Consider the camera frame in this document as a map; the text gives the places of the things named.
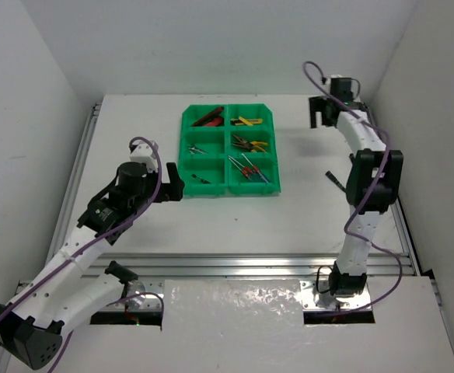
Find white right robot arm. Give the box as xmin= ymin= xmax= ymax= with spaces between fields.
xmin=322 ymin=98 xmax=403 ymax=297

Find yellow needle-nose pliers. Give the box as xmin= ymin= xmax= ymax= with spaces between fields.
xmin=232 ymin=134 xmax=268 ymax=152

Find red blue clear screwdriver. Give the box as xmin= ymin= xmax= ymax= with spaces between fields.
xmin=241 ymin=153 xmax=270 ymax=183

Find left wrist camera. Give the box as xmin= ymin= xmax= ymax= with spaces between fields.
xmin=129 ymin=140 xmax=158 ymax=172

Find aluminium table rail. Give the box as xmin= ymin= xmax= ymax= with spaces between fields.
xmin=0 ymin=99 xmax=445 ymax=373

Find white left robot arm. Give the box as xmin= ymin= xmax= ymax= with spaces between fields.
xmin=0 ymin=136 xmax=184 ymax=371

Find green black precision screwdriver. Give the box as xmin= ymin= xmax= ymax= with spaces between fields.
xmin=191 ymin=174 xmax=211 ymax=184

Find white front cover panel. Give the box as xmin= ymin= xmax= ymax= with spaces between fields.
xmin=57 ymin=277 xmax=454 ymax=372

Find yellow utility knife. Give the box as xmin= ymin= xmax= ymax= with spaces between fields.
xmin=239 ymin=117 xmax=253 ymax=126
xmin=230 ymin=117 xmax=264 ymax=127

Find black cable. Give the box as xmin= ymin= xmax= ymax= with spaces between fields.
xmin=315 ymin=266 xmax=335 ymax=302

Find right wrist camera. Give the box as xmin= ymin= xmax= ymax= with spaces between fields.
xmin=330 ymin=76 xmax=361 ymax=103

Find green compartment tray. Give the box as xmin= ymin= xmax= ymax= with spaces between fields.
xmin=178 ymin=103 xmax=281 ymax=197

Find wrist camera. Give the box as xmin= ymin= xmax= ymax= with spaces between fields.
xmin=129 ymin=140 xmax=158 ymax=172
xmin=330 ymin=76 xmax=361 ymax=103

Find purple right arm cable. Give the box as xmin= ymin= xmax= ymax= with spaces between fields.
xmin=302 ymin=61 xmax=403 ymax=312

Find red black utility knife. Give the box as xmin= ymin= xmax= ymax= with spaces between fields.
xmin=192 ymin=106 xmax=224 ymax=127
xmin=201 ymin=117 xmax=224 ymax=127

